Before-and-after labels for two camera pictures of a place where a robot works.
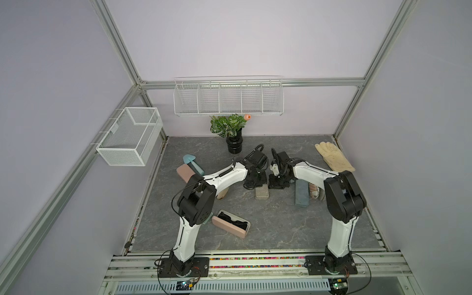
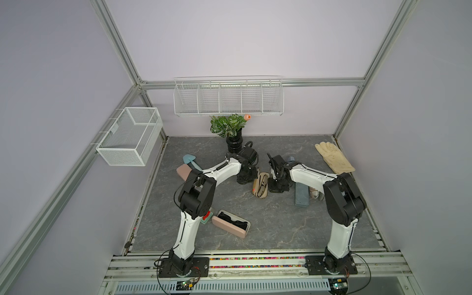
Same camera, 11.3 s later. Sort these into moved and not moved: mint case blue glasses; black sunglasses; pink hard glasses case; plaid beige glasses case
Moved: plaid beige glasses case
Not moved: pink hard glasses case; mint case blue glasses; black sunglasses
